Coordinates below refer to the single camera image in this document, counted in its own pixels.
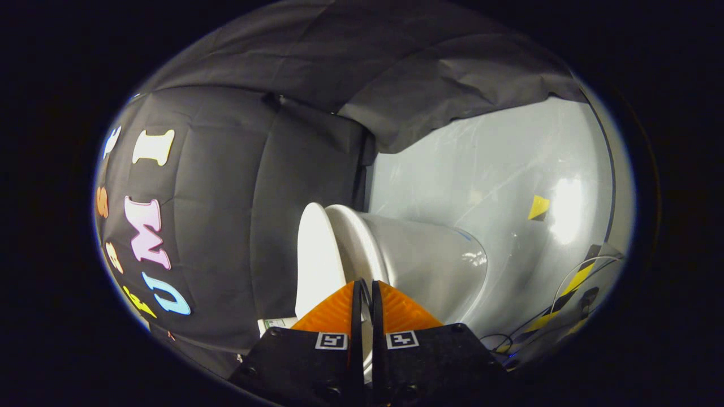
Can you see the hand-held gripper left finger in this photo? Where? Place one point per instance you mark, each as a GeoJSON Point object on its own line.
{"type": "Point", "coordinates": [356, 339]}

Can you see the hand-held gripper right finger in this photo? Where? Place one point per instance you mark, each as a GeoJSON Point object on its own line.
{"type": "Point", "coordinates": [377, 339]}

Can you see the white toilet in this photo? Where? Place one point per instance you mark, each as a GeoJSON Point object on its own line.
{"type": "Point", "coordinates": [418, 254]}

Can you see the white labelled box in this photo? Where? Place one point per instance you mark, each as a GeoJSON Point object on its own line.
{"type": "Point", "coordinates": [277, 324]}

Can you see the yellow black striped floor tape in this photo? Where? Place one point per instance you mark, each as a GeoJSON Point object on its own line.
{"type": "Point", "coordinates": [571, 280]}

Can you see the yellow floor tape piece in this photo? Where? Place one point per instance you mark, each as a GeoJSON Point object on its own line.
{"type": "Point", "coordinates": [538, 207]}

